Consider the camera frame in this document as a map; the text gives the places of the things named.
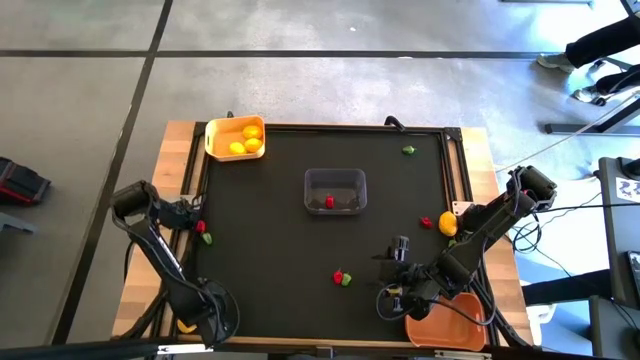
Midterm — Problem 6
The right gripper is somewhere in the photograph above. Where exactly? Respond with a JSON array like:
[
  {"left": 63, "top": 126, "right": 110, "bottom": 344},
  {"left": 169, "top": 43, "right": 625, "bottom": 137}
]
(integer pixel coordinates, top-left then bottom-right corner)
[{"left": 371, "top": 235, "right": 440, "bottom": 321}]

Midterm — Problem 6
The orange plastic basket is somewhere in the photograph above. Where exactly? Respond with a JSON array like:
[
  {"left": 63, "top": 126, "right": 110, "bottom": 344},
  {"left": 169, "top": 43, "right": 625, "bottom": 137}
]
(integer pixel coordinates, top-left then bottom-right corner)
[{"left": 404, "top": 291, "right": 487, "bottom": 352}]

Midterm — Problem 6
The black table mat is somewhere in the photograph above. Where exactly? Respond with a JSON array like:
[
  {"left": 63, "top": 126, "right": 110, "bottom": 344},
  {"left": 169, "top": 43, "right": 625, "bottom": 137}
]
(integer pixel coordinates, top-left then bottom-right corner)
[{"left": 177, "top": 128, "right": 464, "bottom": 343}]

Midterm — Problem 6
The grey transparent plastic basket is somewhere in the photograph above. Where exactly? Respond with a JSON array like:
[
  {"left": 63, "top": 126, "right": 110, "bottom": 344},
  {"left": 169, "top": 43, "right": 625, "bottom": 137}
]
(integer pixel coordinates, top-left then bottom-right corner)
[{"left": 303, "top": 168, "right": 368, "bottom": 217}]

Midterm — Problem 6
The yellow plastic basket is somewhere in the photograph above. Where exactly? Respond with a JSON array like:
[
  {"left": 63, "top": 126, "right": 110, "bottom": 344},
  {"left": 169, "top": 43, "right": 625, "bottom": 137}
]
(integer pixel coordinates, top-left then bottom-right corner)
[{"left": 203, "top": 115, "right": 266, "bottom": 163}]

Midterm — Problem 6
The black desk leg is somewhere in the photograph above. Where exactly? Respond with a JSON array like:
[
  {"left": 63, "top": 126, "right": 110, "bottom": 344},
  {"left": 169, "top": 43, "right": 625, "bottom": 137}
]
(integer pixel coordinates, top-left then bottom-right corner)
[{"left": 522, "top": 268, "right": 612, "bottom": 307}]

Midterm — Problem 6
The grey floor stand foot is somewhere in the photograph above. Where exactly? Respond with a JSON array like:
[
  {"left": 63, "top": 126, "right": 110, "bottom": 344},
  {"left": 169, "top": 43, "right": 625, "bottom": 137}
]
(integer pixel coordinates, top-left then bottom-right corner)
[{"left": 0, "top": 212, "right": 39, "bottom": 235}]

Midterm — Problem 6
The grey side desk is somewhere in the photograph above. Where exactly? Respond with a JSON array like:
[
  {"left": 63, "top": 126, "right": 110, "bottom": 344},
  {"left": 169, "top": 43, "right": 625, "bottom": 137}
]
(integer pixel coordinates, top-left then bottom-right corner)
[{"left": 597, "top": 156, "right": 640, "bottom": 306}]

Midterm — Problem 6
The dark grey cabinet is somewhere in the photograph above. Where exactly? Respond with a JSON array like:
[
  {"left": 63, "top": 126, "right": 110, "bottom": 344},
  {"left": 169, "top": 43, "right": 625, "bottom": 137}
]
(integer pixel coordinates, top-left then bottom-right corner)
[{"left": 588, "top": 294, "right": 640, "bottom": 360}]

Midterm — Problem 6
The black desk foot bar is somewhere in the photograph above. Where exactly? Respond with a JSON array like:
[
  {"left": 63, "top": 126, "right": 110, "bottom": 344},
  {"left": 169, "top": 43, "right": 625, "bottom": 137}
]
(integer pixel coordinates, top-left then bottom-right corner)
[{"left": 543, "top": 97, "right": 640, "bottom": 136}]

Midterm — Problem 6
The red and black toolbox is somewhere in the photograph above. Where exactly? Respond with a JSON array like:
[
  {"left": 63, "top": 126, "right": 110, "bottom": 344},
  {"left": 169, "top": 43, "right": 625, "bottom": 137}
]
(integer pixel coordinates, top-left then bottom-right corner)
[{"left": 0, "top": 156, "right": 52, "bottom": 207}]

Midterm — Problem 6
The printed white paper sheet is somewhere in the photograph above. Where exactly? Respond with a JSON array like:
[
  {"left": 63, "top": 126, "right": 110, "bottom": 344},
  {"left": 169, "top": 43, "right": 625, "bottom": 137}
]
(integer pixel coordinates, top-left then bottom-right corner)
[{"left": 615, "top": 176, "right": 640, "bottom": 205}]

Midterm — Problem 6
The person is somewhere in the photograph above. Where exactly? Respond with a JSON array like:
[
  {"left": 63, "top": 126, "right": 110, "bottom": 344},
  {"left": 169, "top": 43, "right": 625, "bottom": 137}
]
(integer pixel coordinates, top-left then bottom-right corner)
[{"left": 536, "top": 13, "right": 640, "bottom": 107}]

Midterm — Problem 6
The silver metal bracket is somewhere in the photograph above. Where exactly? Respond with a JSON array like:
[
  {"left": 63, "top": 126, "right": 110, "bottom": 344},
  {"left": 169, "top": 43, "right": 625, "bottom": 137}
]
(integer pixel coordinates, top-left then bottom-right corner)
[
  {"left": 156, "top": 343, "right": 215, "bottom": 357},
  {"left": 433, "top": 349, "right": 492, "bottom": 360}
]

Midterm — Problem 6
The black cable bundle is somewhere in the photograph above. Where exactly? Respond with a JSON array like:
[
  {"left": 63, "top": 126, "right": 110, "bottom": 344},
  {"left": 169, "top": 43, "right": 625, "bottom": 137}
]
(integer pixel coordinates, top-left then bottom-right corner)
[
  {"left": 469, "top": 269, "right": 534, "bottom": 350},
  {"left": 119, "top": 239, "right": 176, "bottom": 341}
]

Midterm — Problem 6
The black camera stand beam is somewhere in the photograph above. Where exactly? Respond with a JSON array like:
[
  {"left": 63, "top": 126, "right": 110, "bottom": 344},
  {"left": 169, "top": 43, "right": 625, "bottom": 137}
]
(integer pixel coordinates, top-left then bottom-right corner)
[{"left": 0, "top": 337, "right": 640, "bottom": 360}]

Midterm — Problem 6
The white floor cable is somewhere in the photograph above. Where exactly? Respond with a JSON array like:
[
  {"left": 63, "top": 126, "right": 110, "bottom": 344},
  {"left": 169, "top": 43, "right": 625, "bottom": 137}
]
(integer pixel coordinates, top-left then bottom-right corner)
[{"left": 494, "top": 92, "right": 640, "bottom": 174}]

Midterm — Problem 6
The thin black cable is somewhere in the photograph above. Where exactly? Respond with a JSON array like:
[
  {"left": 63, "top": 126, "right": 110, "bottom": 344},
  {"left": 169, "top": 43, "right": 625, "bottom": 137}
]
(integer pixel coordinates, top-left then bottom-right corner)
[{"left": 537, "top": 201, "right": 640, "bottom": 215}]

